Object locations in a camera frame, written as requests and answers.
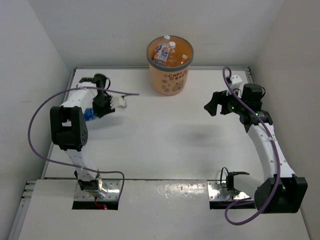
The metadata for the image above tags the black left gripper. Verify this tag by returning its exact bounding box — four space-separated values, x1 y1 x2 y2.
93 92 116 117

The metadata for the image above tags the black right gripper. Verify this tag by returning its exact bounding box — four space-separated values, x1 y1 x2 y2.
204 86 246 116

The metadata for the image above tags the small bottle blue label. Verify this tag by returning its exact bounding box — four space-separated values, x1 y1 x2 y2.
83 108 98 122

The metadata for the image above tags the clear bottle green label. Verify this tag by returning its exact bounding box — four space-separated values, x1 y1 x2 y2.
177 54 189 67

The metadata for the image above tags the clear square bottle white cap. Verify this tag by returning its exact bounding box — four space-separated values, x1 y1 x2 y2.
166 41 179 68

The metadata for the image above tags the clear bottle orange white label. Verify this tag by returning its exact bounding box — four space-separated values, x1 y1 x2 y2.
153 35 171 66

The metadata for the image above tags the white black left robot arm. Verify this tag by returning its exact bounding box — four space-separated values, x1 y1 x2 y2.
50 73 115 194

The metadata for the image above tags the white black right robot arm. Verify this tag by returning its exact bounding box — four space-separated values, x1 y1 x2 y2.
204 83 308 214

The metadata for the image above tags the orange capybara waste bin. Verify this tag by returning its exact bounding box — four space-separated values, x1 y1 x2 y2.
146 35 194 96

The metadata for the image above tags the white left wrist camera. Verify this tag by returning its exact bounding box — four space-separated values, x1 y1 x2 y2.
111 96 127 109

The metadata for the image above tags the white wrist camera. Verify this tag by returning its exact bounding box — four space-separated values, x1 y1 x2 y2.
230 74 243 90
111 96 127 109

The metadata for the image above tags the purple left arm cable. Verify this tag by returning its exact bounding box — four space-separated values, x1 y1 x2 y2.
27 87 140 201

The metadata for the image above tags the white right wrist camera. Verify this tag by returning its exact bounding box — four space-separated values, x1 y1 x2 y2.
230 74 243 90

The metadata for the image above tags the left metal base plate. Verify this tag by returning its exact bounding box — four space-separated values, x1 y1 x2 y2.
74 179 121 202

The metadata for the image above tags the metal base plate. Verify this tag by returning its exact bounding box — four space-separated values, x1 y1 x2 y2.
207 180 252 202
74 179 121 202

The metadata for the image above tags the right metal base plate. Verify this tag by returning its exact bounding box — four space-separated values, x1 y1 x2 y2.
207 180 252 202

